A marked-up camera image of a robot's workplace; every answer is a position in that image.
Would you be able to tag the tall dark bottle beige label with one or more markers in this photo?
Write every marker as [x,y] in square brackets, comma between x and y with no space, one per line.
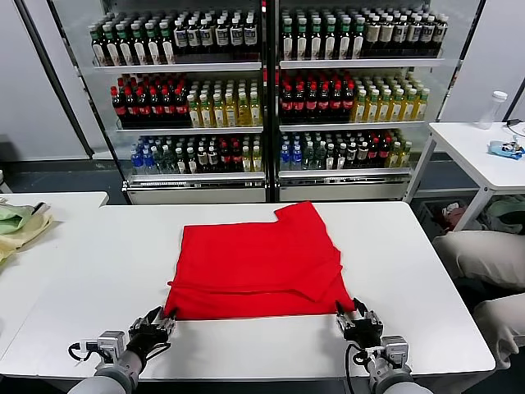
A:
[386,36]
[372,36]
[400,36]

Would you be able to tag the blue-label water bottle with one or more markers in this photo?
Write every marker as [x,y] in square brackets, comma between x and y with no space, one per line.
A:
[147,161]
[136,161]
[285,158]
[296,158]

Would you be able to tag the small tea bottle white label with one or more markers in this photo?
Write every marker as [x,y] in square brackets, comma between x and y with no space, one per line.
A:
[330,157]
[192,160]
[181,161]
[340,157]

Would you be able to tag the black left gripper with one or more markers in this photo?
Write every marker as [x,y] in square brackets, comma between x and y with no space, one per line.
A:
[149,338]

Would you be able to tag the open glass fridge door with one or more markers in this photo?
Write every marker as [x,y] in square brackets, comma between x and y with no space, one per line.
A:
[69,82]
[461,41]

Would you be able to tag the red t-shirt with bear print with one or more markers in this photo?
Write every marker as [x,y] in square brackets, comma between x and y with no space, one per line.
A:
[254,262]

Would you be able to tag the small yellow juice bottle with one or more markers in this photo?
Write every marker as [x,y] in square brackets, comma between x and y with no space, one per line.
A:
[257,159]
[405,155]
[395,156]
[246,160]

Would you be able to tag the blue snack packet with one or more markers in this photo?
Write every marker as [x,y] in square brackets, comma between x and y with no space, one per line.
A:
[504,149]

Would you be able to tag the small red-capped cola bottle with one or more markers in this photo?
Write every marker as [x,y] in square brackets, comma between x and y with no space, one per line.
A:
[236,157]
[384,153]
[224,157]
[373,154]

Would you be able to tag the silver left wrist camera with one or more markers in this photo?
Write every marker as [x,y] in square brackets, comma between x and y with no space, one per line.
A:
[110,342]

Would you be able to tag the glass beverage display fridge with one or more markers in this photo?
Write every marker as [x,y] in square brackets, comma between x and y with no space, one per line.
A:
[348,182]
[184,184]

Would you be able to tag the clear green-label water bottle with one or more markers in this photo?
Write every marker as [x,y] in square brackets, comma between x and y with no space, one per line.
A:
[168,160]
[307,157]
[158,160]
[319,156]

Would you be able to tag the white side table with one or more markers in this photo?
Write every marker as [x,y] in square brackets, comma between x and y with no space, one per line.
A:
[463,143]

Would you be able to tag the pale yellow garment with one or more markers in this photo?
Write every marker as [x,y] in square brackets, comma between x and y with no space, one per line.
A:
[24,238]

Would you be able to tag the small dark bottle beige label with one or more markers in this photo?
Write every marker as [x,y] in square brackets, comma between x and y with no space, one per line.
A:
[351,156]
[202,160]
[213,159]
[362,155]

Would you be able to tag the pale green garment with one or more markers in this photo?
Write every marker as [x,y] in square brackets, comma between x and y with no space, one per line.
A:
[10,223]

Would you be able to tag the black storage crate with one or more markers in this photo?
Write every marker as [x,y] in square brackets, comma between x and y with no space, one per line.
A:
[428,215]

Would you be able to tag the dark bottle blue-white label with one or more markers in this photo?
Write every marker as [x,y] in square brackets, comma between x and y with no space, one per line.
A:
[250,36]
[206,38]
[222,37]
[441,35]
[236,37]
[427,36]
[414,36]
[193,38]
[180,39]

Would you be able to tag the green cloth pile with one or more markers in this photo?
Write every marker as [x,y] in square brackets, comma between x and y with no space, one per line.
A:
[504,213]

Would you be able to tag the green-capped dark tea bottle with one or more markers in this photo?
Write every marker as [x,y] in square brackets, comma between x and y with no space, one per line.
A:
[358,39]
[167,43]
[97,47]
[153,44]
[301,39]
[344,39]
[288,39]
[125,45]
[330,39]
[111,46]
[139,45]
[316,39]

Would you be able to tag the beige trouser leg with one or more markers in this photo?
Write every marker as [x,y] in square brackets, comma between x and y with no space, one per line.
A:
[480,258]
[504,328]

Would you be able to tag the crumpled clothes in crate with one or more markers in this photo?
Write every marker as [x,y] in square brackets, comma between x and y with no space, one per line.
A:
[451,214]

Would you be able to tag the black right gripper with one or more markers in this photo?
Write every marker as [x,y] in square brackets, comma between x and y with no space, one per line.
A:
[363,330]

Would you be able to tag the clear bottle white cap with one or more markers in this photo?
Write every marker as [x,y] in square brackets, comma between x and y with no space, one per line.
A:
[490,113]

